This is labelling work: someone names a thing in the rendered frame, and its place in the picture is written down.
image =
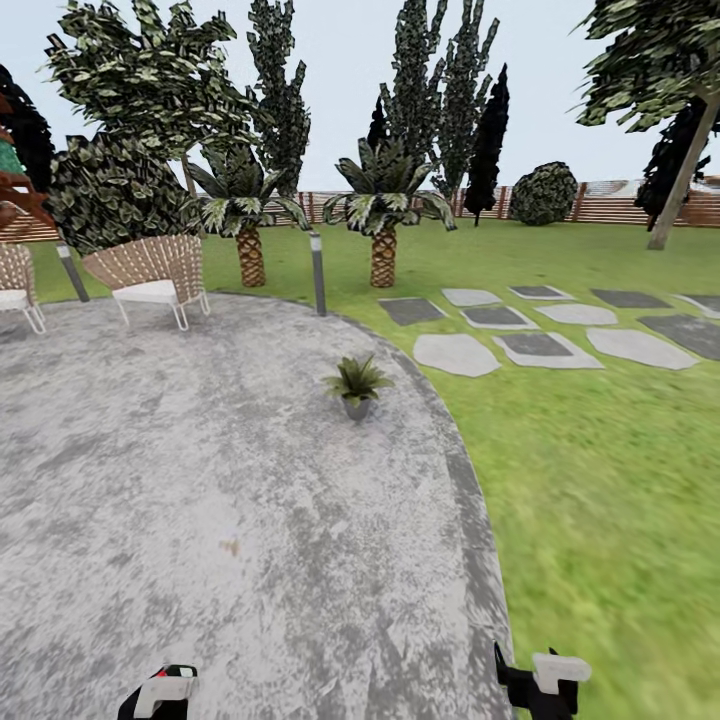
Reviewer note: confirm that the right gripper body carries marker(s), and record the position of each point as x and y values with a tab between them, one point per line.
523	692

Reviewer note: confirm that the bush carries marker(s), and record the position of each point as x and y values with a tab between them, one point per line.
384	188
235	202
544	196
110	191

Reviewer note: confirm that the pot plant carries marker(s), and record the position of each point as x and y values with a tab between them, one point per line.
356	386

